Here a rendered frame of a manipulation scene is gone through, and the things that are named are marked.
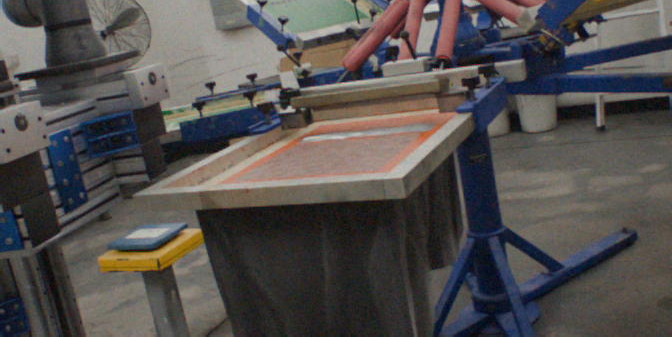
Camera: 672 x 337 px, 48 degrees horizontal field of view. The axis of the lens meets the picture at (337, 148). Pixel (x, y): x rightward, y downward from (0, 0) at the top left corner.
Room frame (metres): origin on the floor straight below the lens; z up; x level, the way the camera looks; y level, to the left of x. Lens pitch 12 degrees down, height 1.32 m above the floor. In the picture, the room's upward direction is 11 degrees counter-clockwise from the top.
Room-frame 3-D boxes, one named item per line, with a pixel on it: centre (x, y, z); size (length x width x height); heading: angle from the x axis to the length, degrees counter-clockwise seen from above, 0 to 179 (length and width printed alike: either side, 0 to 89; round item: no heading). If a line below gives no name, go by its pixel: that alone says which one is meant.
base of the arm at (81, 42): (1.93, 0.60, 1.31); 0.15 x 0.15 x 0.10
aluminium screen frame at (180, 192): (1.70, -0.01, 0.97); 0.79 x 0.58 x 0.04; 154
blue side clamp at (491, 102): (1.79, -0.37, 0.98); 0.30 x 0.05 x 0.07; 154
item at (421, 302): (1.56, -0.17, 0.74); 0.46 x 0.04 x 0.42; 154
